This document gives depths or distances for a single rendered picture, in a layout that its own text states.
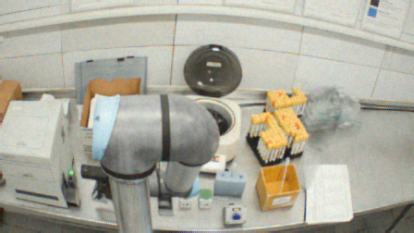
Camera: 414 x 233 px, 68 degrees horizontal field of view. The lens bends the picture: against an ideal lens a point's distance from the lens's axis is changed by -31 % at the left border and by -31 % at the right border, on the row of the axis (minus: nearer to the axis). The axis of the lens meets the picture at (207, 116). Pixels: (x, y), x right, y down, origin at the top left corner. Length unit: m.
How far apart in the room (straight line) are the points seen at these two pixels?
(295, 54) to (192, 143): 1.09
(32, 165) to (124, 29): 0.71
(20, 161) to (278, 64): 1.18
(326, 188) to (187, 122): 0.96
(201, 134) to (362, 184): 1.08
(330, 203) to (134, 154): 0.97
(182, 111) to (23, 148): 0.71
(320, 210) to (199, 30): 0.85
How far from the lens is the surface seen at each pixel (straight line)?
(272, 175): 1.50
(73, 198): 1.42
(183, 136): 0.70
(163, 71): 1.73
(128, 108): 0.71
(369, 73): 1.96
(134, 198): 0.79
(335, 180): 1.61
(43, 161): 1.24
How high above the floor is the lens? 2.06
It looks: 43 degrees down
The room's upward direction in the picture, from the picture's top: 7 degrees clockwise
